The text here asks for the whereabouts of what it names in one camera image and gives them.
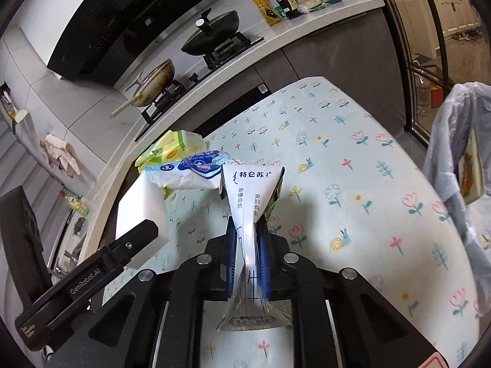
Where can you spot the green dish soap bottle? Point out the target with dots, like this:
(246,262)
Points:
(76,204)

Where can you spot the floral tablecloth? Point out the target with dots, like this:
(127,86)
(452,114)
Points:
(345,207)

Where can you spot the white milk carton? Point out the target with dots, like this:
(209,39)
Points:
(249,199)

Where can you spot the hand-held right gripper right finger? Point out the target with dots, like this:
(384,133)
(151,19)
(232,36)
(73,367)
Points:
(264,260)

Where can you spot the yellow food packet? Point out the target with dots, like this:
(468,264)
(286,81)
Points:
(264,7)

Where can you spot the white sponge block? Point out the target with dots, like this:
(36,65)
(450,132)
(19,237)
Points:
(142,207)

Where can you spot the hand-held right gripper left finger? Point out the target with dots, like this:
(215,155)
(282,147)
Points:
(230,257)

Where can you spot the glass sliding door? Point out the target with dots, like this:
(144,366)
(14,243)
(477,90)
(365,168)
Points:
(441,27)

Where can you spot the clear water jug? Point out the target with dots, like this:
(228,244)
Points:
(424,96)

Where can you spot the hanging kitchen cloth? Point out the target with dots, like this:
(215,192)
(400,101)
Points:
(61,155)

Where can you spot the black range hood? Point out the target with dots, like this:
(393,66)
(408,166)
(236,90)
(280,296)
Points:
(115,19)

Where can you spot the kitchen sink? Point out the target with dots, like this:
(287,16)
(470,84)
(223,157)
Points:
(69,249)

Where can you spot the blue wet wipes pack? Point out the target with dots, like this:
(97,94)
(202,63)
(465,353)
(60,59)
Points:
(184,174)

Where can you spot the beige wok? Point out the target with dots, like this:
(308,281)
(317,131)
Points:
(157,80)

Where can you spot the yellow-green tissue pack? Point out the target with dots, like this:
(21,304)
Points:
(172,145)

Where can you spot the black gas stove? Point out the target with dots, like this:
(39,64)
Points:
(214,61)

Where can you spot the black wok with lid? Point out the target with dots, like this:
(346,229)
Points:
(214,32)

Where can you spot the dark scouring pad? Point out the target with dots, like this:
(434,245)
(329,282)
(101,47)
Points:
(79,225)

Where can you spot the beige chip bag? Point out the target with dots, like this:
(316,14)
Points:
(470,168)

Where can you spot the translucent grey bin bag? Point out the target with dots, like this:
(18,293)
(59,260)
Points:
(445,153)

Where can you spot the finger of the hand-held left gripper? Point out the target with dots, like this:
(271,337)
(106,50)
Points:
(134,237)

